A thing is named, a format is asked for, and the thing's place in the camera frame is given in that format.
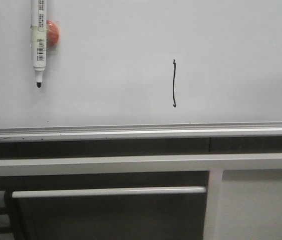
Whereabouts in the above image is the red round magnet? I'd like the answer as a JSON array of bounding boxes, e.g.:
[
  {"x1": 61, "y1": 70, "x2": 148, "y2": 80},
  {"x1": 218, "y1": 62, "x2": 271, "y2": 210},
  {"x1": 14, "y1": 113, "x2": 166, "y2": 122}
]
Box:
[{"x1": 46, "y1": 20, "x2": 59, "y2": 47}]

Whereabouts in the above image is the white black-tip marker pen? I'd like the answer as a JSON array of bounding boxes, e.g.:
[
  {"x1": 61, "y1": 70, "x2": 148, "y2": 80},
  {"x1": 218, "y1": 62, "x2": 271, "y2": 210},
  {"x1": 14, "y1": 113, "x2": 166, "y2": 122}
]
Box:
[{"x1": 30, "y1": 0, "x2": 47, "y2": 88}]

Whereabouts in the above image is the white whiteboard surface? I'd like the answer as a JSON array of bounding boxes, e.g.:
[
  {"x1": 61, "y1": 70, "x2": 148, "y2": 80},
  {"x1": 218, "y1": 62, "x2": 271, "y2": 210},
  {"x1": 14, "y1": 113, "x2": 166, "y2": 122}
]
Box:
[{"x1": 0, "y1": 0, "x2": 282, "y2": 128}]

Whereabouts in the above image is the white horizontal round bar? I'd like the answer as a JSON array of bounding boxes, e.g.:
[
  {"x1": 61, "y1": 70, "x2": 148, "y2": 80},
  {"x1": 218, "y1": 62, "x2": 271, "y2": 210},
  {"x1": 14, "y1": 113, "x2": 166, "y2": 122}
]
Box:
[{"x1": 11, "y1": 186, "x2": 206, "y2": 199}]

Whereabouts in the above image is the aluminium whiteboard tray rail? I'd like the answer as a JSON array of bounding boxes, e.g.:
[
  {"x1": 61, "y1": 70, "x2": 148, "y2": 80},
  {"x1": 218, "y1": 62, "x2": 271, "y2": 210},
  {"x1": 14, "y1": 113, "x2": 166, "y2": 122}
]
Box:
[{"x1": 0, "y1": 122, "x2": 282, "y2": 143}]

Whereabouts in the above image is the white metal stand frame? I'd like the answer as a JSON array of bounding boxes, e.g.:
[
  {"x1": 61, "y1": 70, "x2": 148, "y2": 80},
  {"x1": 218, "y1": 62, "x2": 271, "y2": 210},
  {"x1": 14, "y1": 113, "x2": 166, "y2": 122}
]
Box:
[{"x1": 0, "y1": 153, "x2": 282, "y2": 240}]

